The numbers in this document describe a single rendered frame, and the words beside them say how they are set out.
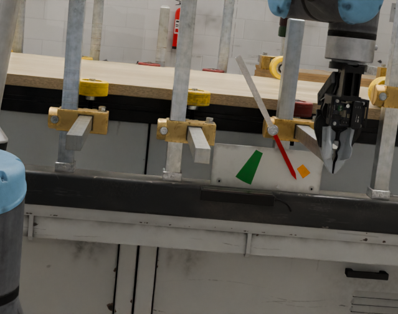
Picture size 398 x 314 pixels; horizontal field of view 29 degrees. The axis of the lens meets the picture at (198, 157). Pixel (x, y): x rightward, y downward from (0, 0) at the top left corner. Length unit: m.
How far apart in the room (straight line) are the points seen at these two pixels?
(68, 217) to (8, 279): 0.83
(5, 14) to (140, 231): 0.84
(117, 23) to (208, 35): 1.05
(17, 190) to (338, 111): 0.66
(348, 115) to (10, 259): 0.70
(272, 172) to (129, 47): 7.12
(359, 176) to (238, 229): 0.41
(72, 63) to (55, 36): 7.07
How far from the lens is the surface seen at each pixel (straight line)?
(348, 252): 1.97
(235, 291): 2.19
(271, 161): 1.84
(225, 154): 1.82
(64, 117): 1.81
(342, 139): 1.52
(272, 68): 2.73
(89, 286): 2.18
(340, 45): 1.46
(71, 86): 1.81
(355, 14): 1.27
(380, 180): 1.91
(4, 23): 1.19
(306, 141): 1.70
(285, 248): 1.93
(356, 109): 1.46
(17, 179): 1.04
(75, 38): 1.80
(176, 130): 1.80
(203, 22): 8.99
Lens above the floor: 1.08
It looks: 10 degrees down
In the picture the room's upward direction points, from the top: 6 degrees clockwise
